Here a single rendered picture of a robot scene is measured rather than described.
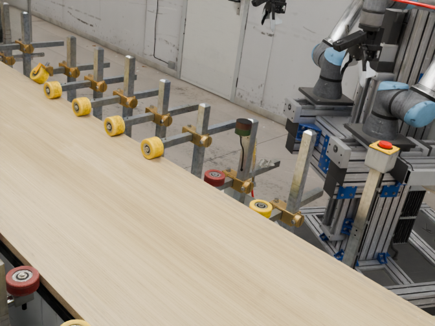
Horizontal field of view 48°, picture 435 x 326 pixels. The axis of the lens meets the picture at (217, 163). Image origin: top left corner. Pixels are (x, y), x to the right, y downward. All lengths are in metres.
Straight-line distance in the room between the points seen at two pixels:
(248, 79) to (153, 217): 3.81
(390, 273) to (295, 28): 2.77
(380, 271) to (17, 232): 1.93
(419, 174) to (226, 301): 1.18
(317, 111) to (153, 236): 1.33
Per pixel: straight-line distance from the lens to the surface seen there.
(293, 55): 4.86
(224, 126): 2.17
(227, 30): 5.39
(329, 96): 2.53
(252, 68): 5.19
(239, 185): 1.91
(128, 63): 2.30
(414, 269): 2.92
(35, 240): 1.47
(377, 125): 2.14
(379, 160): 1.54
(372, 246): 2.77
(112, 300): 1.26
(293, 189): 1.76
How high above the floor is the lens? 1.76
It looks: 26 degrees down
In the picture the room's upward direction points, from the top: 8 degrees clockwise
